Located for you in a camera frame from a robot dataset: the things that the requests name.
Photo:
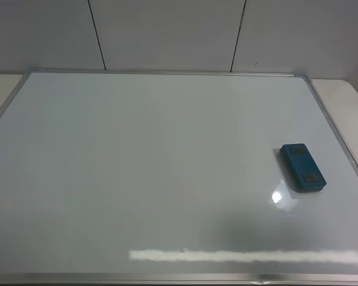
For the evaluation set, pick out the white whiteboard with aluminium frame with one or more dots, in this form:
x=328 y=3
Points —
x=171 y=179

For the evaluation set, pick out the blue board eraser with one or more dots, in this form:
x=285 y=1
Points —
x=305 y=173

